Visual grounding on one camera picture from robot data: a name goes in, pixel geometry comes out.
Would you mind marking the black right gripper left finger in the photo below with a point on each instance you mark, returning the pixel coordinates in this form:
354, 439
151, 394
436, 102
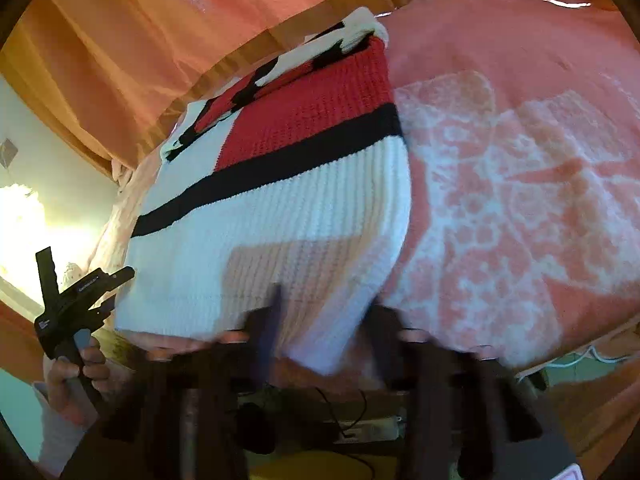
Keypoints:
139, 435

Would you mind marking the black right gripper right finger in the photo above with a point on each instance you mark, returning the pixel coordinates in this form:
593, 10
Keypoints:
464, 412

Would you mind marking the white red black knit sweater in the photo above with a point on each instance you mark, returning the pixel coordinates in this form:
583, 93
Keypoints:
297, 175

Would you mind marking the white sleeve forearm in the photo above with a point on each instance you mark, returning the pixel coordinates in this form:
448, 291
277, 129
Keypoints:
63, 427

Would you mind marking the person's left hand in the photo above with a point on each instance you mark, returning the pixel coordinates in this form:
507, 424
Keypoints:
92, 377

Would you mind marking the white bedside lamp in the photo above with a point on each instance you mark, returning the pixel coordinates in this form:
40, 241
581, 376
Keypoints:
25, 231

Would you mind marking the pink curtain with tan hem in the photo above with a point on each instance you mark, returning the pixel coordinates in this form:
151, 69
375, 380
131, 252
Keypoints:
110, 76

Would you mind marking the pink bow-patterned bed blanket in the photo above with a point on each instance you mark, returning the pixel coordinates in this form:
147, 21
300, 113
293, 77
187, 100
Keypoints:
521, 120

